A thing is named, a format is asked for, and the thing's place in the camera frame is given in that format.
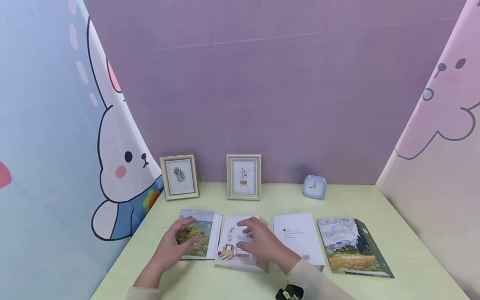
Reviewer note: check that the person's left hand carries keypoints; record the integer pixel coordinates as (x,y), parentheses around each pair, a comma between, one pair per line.
(169,249)

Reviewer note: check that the person's right hand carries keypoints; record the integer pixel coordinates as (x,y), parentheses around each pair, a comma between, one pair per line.
(270,246)

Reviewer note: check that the person's right fingers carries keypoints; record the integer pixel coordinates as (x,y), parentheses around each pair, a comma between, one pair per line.
(253,227)

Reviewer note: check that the person's left fingers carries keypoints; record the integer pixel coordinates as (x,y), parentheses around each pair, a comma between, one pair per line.
(183,224)

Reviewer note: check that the person's right thumb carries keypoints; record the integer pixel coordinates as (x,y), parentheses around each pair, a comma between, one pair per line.
(248,248)

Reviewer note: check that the person's left thumb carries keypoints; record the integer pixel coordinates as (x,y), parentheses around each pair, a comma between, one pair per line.
(191,240)

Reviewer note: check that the person's left forearm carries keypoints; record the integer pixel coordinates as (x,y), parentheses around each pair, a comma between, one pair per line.
(144,285)

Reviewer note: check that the person's right forearm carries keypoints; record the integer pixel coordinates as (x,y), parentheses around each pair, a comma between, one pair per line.
(318,283)

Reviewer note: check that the book with tree landscape cover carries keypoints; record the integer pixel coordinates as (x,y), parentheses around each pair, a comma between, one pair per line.
(206,225)

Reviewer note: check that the white book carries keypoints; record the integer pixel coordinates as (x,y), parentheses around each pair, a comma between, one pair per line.
(299,233)

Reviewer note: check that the black wrist band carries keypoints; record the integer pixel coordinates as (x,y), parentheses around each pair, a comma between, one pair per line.
(289,293)

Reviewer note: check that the blue alarm clock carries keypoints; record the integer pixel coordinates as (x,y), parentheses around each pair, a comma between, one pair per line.
(314,186)

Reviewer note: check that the book with wheat field cover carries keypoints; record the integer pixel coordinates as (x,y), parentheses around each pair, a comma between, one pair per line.
(348,246)

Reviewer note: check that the leaf print picture frame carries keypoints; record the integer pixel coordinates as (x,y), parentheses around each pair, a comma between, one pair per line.
(179,176)

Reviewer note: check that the potted plant picture frame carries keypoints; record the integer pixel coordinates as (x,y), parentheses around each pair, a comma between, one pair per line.
(243,176)

